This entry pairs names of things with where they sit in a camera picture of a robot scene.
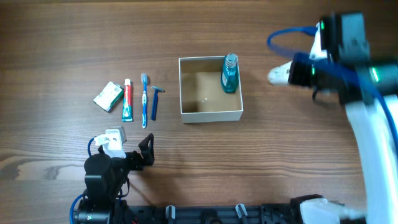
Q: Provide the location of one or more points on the teal mouthwash bottle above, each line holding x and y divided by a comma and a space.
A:
229, 74

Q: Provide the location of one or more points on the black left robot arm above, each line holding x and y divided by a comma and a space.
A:
103, 199

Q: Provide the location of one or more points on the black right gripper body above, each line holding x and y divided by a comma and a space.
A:
300, 70

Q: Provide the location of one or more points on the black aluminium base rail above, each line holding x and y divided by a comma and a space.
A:
259, 214

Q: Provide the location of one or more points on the red green toothpaste tube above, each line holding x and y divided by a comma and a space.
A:
127, 102

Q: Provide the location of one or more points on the green white soap box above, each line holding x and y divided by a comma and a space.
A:
110, 94

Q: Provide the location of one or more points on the white cream tube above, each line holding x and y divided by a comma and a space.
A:
279, 76

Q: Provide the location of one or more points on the blue disposable razor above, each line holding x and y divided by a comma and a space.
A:
155, 101

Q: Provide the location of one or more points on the blue white toothbrush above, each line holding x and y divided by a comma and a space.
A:
144, 81

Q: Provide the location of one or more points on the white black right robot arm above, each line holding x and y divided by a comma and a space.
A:
340, 61

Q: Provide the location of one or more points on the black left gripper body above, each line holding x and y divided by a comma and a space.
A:
137, 158

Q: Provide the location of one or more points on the white open cardboard box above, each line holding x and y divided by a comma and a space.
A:
202, 98

